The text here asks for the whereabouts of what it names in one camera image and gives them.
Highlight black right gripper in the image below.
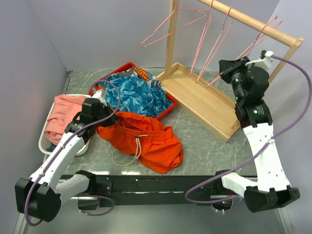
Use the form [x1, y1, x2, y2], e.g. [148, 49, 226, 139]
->
[219, 56, 254, 102]

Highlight orange drawstring shorts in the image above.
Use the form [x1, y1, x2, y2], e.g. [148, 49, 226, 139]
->
[97, 111, 184, 174]

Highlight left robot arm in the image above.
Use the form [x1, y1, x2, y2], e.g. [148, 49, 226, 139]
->
[15, 97, 118, 226]

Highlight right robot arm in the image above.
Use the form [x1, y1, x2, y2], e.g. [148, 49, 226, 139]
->
[213, 57, 300, 213]

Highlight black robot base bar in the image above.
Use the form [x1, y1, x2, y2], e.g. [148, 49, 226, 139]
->
[58, 174, 247, 212]

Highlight blue leaf-patterned shorts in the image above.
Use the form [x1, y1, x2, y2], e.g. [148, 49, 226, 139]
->
[98, 73, 175, 118]

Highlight pink garment in basket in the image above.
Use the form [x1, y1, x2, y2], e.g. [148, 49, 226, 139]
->
[44, 94, 86, 145]

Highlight wooden clothes rack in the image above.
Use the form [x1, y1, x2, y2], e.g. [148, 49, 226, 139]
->
[158, 0, 305, 141]

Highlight orange dotted garment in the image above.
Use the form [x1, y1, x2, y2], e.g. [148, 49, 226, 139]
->
[134, 66, 150, 82]

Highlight navy printed garment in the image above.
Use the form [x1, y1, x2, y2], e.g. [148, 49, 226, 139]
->
[147, 76, 164, 92]

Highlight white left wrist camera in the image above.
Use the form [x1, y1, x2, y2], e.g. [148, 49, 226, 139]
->
[90, 89, 107, 106]

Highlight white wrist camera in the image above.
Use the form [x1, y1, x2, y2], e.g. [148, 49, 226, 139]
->
[245, 50, 274, 70]
[90, 89, 107, 106]

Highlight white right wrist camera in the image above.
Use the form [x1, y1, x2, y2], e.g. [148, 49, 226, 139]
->
[245, 50, 274, 70]

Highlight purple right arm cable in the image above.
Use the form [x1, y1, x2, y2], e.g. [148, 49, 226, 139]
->
[184, 55, 312, 213]

